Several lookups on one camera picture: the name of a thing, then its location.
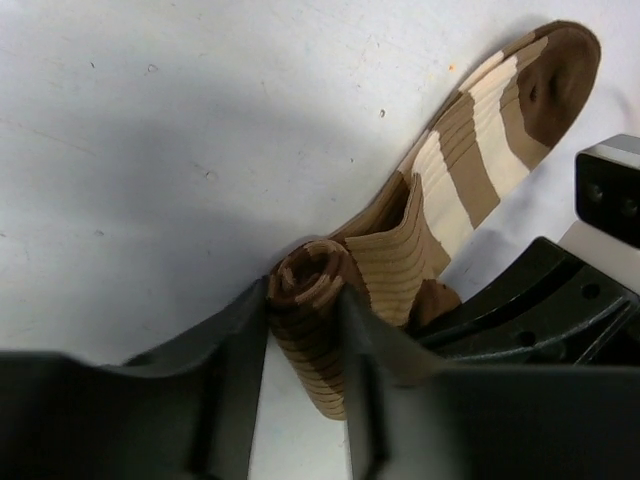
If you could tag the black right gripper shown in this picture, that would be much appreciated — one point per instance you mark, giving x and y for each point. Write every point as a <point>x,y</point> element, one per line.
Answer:
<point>571,302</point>

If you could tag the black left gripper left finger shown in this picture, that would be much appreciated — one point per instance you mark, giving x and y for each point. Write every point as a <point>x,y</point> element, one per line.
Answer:
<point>185,409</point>

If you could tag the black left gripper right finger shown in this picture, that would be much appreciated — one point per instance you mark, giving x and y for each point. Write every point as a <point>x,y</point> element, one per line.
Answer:
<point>413,415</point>

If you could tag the brown striped sock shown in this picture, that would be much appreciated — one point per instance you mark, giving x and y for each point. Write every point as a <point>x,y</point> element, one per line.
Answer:
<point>493,130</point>

